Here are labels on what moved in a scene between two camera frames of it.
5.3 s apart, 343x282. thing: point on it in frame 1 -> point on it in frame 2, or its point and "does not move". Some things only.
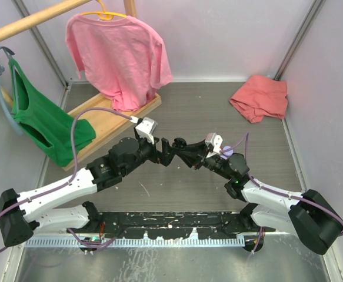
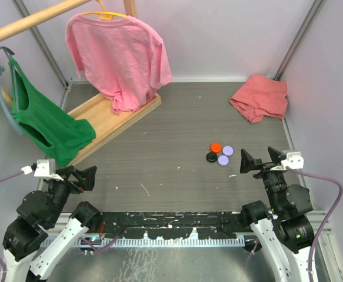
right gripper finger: x=197 y=147 -> x=275 y=155
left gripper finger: x=167 y=158 -> x=66 y=172
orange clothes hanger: x=105 y=15 does not move
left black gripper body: x=148 y=151 -> x=68 y=186
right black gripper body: x=208 y=160 -> x=269 y=171
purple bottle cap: x=227 y=153 does not move
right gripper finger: x=190 y=160 -> x=247 y=161
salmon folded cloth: x=262 y=96 does not move
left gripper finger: x=166 y=147 -> x=87 y=177
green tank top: x=49 y=124 does not move
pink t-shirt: x=123 y=60 does not move
